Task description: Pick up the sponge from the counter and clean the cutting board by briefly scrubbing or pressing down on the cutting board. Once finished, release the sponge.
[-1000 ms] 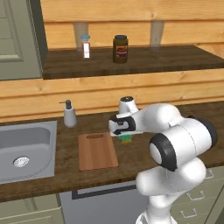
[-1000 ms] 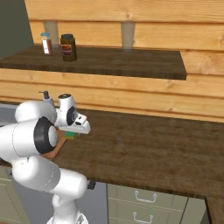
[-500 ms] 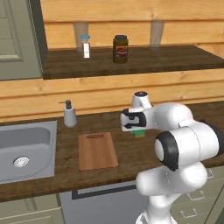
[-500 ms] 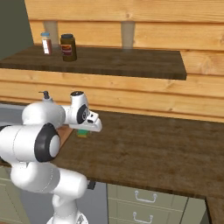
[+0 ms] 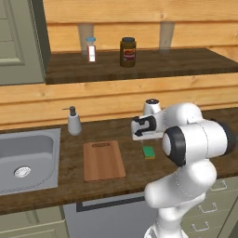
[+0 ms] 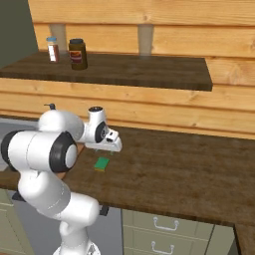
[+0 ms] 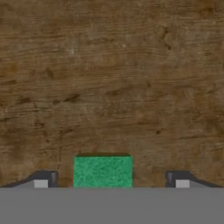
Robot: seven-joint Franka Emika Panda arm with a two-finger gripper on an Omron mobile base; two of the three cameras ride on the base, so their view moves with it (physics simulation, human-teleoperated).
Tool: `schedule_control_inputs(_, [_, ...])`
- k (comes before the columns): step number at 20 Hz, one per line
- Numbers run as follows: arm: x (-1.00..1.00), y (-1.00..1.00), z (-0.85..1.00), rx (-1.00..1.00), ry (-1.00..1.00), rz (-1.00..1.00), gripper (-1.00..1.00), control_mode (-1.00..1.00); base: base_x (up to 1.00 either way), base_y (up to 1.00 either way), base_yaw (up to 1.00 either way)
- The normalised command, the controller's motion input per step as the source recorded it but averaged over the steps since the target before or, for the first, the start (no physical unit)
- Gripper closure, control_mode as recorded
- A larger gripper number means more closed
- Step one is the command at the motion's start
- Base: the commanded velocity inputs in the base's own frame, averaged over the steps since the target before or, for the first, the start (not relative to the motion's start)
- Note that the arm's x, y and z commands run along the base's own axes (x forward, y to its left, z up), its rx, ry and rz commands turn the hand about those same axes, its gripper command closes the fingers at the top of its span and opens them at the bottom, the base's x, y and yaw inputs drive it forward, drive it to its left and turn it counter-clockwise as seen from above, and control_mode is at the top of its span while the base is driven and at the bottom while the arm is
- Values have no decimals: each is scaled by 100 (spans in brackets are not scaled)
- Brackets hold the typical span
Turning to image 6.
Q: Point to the dark jar with black lid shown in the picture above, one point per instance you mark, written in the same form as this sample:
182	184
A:
78	54

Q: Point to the black tap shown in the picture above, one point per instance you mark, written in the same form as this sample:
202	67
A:
51	106

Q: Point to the pale green drawer front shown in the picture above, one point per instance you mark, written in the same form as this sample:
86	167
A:
196	229
189	247

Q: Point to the spice jar with pale lid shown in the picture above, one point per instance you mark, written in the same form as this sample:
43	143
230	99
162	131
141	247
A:
53	50

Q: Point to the green and yellow sponge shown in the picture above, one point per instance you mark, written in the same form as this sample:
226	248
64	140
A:
101	163

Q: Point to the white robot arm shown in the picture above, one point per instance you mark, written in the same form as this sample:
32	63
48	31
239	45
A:
40	196

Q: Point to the pale green cupboard door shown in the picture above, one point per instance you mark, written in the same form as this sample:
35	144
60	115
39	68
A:
220	242
7	229

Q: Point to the grey shelf bracket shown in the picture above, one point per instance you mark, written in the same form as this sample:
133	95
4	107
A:
58	35
145	38

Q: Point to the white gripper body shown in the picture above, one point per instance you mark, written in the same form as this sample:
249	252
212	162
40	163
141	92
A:
106	145

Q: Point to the dark wooden wall shelf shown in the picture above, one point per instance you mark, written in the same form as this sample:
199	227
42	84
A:
132	71

